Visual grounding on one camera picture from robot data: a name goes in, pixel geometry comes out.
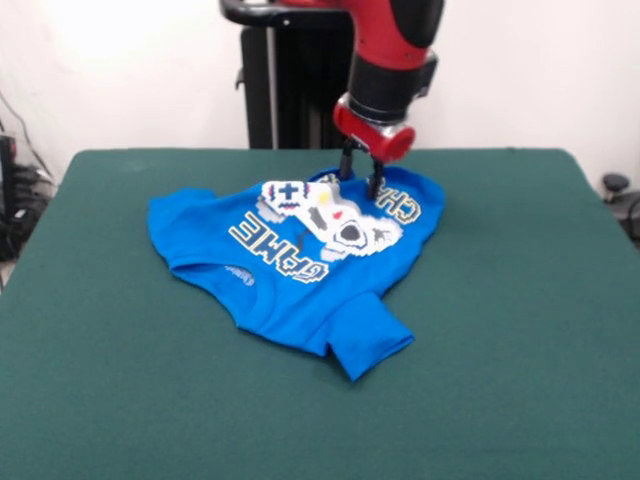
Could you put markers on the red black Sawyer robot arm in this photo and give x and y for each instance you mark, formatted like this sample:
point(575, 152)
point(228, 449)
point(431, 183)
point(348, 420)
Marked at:
point(395, 50)

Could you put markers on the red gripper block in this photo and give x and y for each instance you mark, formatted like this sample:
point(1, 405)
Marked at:
point(372, 132)

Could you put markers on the dark green table cloth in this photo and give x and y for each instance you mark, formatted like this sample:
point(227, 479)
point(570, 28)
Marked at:
point(500, 350)

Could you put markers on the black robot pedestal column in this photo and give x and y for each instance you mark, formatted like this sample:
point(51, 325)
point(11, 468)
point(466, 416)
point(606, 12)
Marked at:
point(295, 100)

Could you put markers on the blue printed t-shirt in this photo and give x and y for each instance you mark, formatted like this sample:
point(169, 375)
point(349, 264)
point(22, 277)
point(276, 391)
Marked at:
point(300, 260)

